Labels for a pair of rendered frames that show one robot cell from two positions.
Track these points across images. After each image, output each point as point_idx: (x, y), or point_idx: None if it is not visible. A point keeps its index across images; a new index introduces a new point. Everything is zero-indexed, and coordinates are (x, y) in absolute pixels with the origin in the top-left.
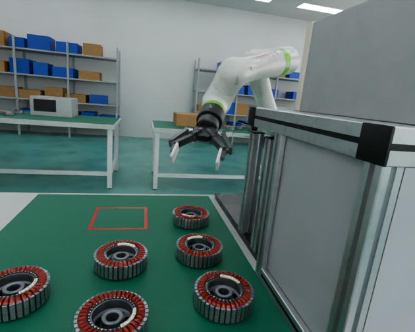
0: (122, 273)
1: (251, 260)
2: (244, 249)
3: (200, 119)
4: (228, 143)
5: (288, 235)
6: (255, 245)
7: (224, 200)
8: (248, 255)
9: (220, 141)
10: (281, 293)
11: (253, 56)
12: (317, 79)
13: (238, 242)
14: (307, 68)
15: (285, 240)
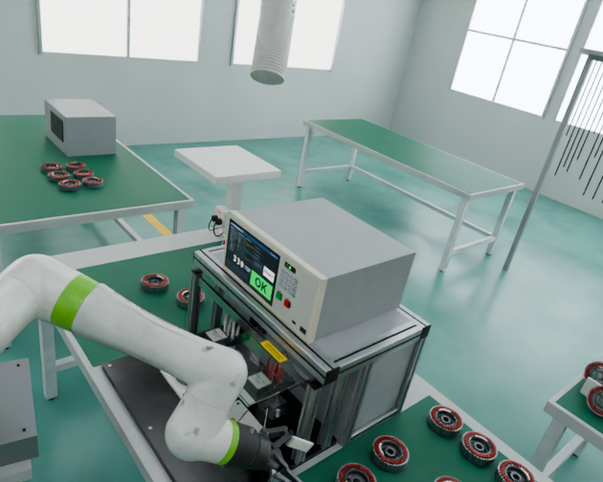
0: None
1: (329, 451)
2: (317, 459)
3: (269, 450)
4: (280, 428)
5: (370, 399)
6: (330, 441)
7: None
8: (323, 454)
9: (283, 436)
10: (368, 424)
11: (172, 328)
12: (333, 314)
13: (307, 466)
14: (322, 310)
15: (368, 404)
